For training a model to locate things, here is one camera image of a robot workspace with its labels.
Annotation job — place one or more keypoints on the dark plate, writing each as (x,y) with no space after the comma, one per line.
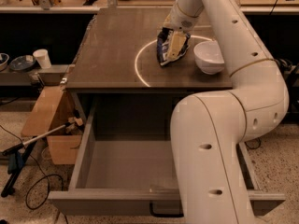
(22,63)

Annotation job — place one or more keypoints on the grey cabinet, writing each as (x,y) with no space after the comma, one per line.
(119,54)

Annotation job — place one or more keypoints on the grey open top drawer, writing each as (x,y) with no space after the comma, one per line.
(126,161)

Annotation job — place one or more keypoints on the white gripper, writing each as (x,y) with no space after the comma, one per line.
(181,22)

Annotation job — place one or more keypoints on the white paper cup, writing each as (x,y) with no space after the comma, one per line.
(42,58)

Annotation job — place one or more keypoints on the low side shelf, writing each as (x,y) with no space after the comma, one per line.
(49,77)

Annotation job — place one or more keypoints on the blue chip bag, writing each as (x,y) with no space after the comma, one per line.
(162,47)

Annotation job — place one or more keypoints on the cardboard box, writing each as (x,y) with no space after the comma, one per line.
(53,108)

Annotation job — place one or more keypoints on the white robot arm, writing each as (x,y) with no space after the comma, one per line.
(206,127)

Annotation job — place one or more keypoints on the black drawer handle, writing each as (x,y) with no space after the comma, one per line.
(158,210)

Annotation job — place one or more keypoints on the black tripod stand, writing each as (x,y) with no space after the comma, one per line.
(18,156)

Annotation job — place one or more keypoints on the white bowl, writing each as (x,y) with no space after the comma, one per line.
(208,57)

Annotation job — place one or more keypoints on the grey bowl at left edge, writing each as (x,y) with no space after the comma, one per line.
(3,61)

